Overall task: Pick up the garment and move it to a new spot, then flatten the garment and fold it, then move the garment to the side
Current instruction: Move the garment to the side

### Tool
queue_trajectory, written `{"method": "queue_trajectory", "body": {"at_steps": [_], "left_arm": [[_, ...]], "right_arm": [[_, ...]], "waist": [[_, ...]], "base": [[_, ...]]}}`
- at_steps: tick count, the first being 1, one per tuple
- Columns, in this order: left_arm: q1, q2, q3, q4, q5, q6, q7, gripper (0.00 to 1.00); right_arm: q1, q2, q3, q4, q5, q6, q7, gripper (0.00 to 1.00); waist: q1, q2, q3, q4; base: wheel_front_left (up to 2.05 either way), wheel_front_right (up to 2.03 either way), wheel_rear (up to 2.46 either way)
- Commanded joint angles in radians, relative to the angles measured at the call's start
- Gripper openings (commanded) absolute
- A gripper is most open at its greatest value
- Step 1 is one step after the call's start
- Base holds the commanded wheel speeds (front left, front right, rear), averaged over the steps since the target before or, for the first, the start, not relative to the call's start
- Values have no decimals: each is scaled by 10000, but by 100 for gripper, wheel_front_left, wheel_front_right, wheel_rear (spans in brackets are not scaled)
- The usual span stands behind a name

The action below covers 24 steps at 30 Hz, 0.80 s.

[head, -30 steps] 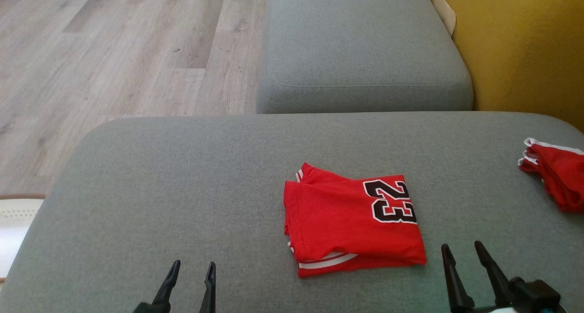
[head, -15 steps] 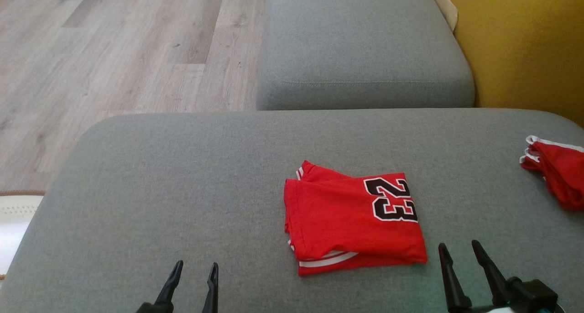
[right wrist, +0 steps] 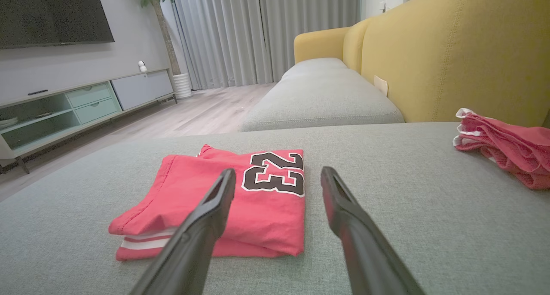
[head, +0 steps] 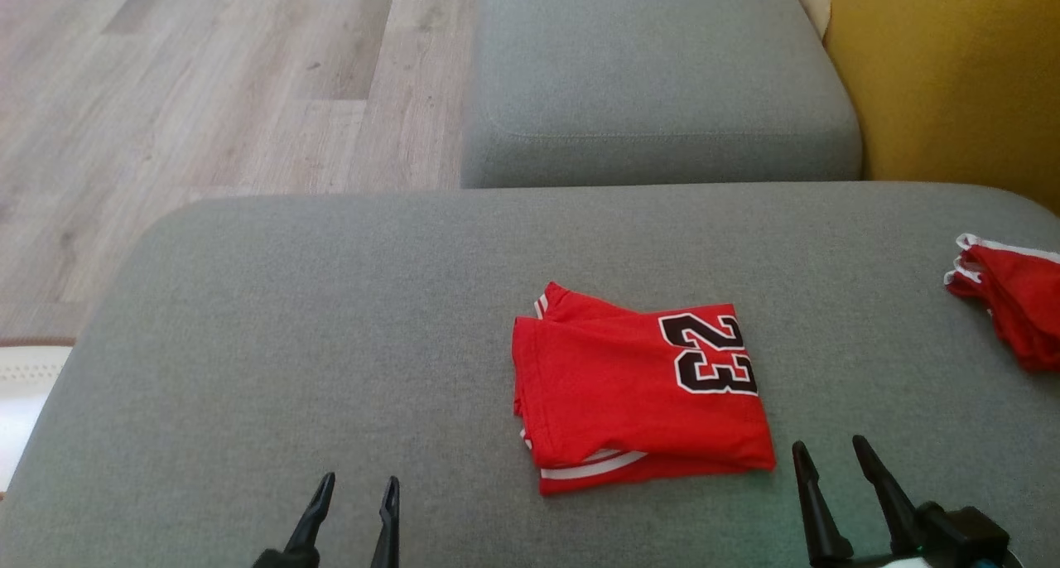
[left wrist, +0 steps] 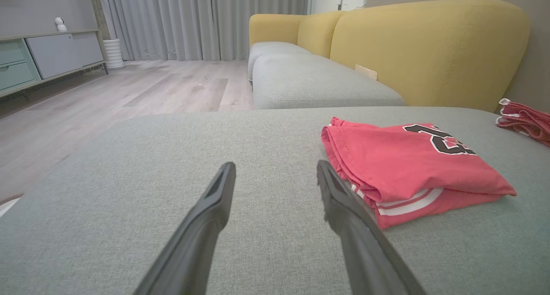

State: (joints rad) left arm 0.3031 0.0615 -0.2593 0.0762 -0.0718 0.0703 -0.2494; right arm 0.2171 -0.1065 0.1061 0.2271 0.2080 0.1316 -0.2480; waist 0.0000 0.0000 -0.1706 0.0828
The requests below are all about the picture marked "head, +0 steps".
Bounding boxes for small grey sofa cushion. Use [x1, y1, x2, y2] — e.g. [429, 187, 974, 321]
[460, 0, 864, 190]

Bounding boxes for red shorts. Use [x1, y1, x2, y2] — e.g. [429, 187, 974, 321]
[944, 233, 1060, 374]

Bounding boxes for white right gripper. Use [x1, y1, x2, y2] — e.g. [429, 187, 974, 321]
[792, 435, 930, 568]

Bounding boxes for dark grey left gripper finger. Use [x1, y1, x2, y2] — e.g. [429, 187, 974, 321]
[284, 471, 337, 554]
[369, 475, 401, 568]

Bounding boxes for cream fabric label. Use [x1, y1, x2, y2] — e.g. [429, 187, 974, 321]
[786, 0, 832, 40]

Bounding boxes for yellow sofa cushion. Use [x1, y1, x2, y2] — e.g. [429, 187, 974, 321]
[812, 0, 1060, 217]

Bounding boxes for red jersey with white sleeves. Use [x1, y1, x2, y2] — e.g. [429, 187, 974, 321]
[511, 282, 778, 496]

